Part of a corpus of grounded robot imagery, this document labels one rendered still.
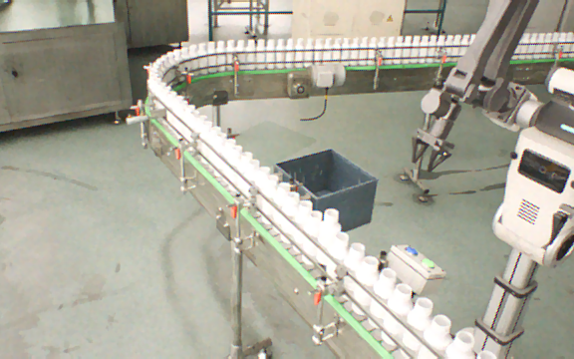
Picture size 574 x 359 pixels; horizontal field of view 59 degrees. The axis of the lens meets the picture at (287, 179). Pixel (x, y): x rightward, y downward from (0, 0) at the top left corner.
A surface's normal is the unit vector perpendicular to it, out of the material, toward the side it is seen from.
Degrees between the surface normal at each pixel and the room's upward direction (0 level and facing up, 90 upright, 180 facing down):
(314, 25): 90
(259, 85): 90
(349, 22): 90
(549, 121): 90
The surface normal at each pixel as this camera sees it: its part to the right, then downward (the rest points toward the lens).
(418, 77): 0.26, 0.51
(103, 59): 0.55, 0.45
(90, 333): 0.05, -0.86
